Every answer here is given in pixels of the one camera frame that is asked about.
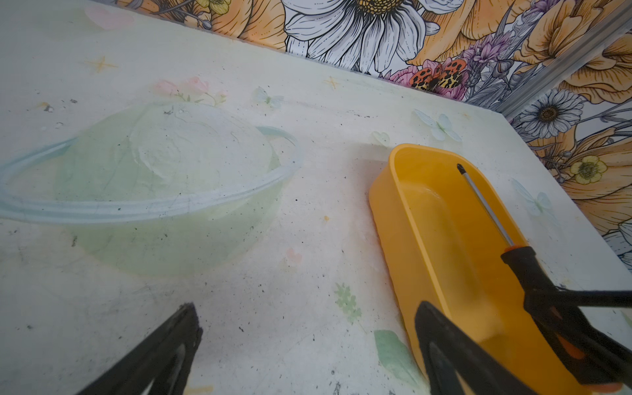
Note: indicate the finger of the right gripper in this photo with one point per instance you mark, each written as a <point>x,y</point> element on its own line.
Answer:
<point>590,356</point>
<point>540,299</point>

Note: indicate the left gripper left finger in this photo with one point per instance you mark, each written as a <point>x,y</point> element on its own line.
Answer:
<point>160,364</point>

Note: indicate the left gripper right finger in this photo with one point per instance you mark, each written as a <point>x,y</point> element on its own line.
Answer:
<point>452,359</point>

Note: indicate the black orange handled screwdriver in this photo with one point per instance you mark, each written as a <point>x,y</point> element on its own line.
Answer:
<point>522,261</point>

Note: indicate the yellow plastic bin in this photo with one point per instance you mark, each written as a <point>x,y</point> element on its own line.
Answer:
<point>443,229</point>

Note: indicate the right aluminium corner post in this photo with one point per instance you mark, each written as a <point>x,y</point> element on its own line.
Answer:
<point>592,44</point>

